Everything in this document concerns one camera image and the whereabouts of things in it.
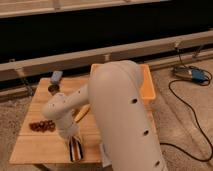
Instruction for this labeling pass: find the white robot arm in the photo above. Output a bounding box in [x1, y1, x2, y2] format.
[42, 60, 168, 171]

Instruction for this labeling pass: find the blue grey cloth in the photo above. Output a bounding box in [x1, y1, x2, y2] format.
[100, 143, 111, 167]

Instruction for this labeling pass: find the striped eraser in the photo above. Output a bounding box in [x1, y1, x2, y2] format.
[69, 137, 83, 162]

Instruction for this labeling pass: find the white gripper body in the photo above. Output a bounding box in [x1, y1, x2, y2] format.
[57, 118, 79, 139]

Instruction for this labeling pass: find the dark metal can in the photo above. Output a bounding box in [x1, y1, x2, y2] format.
[48, 84, 60, 94]

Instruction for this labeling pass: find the black power cable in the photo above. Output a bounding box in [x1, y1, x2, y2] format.
[159, 46, 213, 163]

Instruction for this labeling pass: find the yellow wooden tray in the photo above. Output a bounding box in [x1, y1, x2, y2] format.
[88, 60, 156, 103]

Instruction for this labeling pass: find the bunch of red grapes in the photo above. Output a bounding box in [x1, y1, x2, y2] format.
[29, 120, 56, 132]

